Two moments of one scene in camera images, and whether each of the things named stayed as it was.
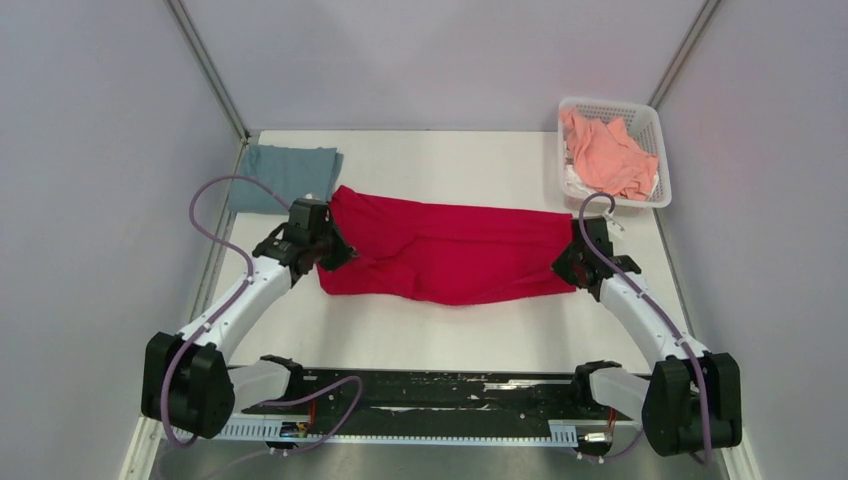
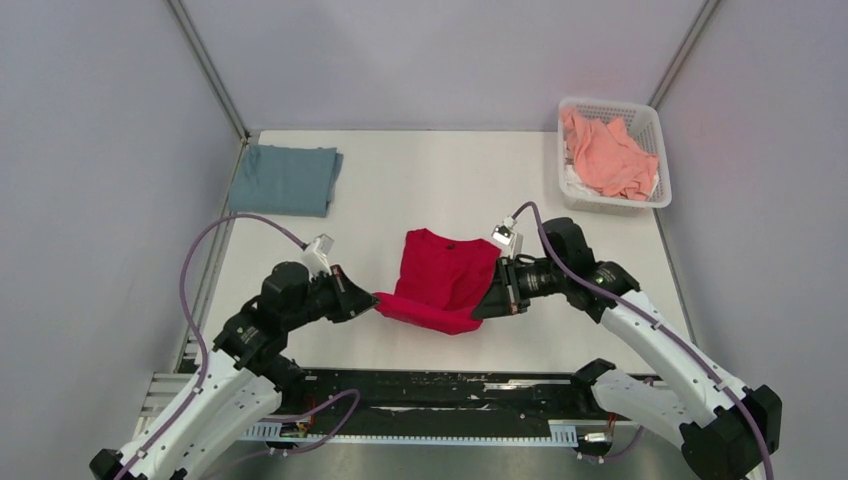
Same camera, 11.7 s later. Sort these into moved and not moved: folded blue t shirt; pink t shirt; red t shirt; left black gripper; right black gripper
Moved: left black gripper; right black gripper; red t shirt
Not moved: pink t shirt; folded blue t shirt
